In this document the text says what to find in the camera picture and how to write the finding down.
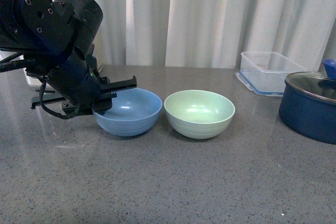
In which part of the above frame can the green bowl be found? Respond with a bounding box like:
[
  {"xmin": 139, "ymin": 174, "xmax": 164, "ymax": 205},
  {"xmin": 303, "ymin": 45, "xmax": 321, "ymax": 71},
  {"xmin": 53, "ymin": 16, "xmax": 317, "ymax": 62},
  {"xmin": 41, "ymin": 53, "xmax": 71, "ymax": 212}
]
[{"xmin": 164, "ymin": 90, "xmax": 235, "ymax": 140}]

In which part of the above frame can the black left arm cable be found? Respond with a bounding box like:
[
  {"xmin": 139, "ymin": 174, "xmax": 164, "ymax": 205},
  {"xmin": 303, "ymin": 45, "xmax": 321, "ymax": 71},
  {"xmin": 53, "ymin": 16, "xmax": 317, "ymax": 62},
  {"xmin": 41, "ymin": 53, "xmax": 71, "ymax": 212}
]
[{"xmin": 0, "ymin": 52, "xmax": 79, "ymax": 120}]

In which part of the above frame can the cream two-slot toaster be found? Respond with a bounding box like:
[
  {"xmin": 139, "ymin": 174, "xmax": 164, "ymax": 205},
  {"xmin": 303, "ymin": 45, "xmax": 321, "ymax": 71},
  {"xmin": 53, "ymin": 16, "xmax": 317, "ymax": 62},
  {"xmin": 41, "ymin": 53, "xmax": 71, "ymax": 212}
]
[{"xmin": 1, "ymin": 51, "xmax": 55, "ymax": 92}]

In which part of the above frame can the clear plastic food container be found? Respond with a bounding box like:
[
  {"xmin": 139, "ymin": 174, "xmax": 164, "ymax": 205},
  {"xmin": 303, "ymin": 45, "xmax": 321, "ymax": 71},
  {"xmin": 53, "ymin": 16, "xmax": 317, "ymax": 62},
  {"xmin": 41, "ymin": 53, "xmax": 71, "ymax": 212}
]
[{"xmin": 236, "ymin": 51, "xmax": 307, "ymax": 97}]

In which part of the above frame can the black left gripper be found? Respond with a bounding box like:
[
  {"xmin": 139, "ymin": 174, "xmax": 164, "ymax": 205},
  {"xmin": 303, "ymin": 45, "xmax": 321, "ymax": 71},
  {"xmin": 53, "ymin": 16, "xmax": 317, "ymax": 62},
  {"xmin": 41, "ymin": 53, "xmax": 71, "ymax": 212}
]
[{"xmin": 31, "ymin": 44, "xmax": 138, "ymax": 116}]

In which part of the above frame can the blue pot with glass lid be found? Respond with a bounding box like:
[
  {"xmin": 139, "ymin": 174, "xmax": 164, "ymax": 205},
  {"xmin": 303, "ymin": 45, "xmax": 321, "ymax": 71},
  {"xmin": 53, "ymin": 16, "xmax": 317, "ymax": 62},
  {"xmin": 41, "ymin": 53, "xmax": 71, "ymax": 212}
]
[{"xmin": 279, "ymin": 59, "xmax": 335, "ymax": 144}]

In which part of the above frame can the blue bowl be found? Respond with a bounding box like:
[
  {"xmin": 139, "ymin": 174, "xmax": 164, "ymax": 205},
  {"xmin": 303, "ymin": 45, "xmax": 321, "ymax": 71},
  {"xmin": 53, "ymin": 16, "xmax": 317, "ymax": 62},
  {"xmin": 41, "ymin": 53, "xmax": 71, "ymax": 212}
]
[{"xmin": 93, "ymin": 88, "xmax": 162, "ymax": 136}]

